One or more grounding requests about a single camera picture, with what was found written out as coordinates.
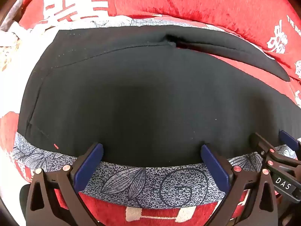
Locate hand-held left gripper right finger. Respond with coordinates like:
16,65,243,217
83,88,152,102
201,142,279,226

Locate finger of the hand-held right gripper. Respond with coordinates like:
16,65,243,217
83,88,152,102
250,132,301,171
279,130,301,157

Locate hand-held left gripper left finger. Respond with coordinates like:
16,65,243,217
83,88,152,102
25,142,104,226

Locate black pants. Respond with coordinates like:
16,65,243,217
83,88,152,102
17,25,301,168

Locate white floral cloth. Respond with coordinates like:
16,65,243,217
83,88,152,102
0,21,32,76

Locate red printed blanket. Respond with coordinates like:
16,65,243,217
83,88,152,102
0,0,301,226

